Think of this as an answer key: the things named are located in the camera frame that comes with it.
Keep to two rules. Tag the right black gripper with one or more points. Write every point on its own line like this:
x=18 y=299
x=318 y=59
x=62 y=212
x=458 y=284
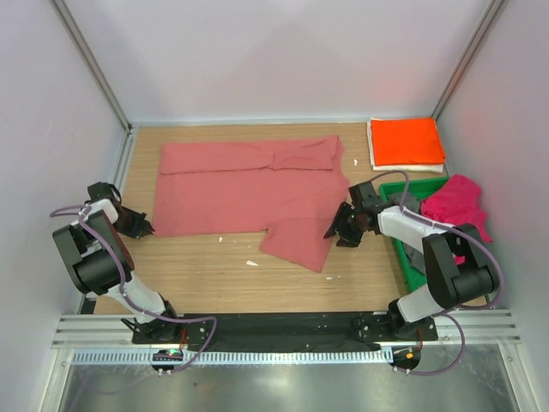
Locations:
x=348 y=239

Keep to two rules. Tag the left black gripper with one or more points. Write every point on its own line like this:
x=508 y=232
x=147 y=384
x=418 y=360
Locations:
x=141 y=228

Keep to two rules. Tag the salmon pink t shirt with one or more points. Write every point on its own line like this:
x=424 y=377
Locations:
x=288 y=189

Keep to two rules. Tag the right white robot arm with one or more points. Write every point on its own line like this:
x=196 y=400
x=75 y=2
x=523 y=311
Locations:
x=458 y=266

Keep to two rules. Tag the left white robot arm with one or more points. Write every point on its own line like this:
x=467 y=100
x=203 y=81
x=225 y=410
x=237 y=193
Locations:
x=99 y=263

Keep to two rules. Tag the grey t shirt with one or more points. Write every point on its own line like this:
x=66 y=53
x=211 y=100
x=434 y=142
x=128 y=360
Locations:
x=414 y=257

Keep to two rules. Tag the green plastic bin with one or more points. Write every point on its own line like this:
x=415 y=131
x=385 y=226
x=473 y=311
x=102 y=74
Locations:
x=422 y=189

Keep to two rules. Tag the folded orange t shirt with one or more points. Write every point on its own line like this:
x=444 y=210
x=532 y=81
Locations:
x=406 y=142

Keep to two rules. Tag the magenta t shirt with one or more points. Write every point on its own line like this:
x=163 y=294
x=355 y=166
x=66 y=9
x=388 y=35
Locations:
x=457 y=203

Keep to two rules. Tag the slotted cable duct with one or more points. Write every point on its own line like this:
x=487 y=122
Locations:
x=157 y=357

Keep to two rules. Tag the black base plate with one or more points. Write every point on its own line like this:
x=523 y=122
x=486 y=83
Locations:
x=305 y=332

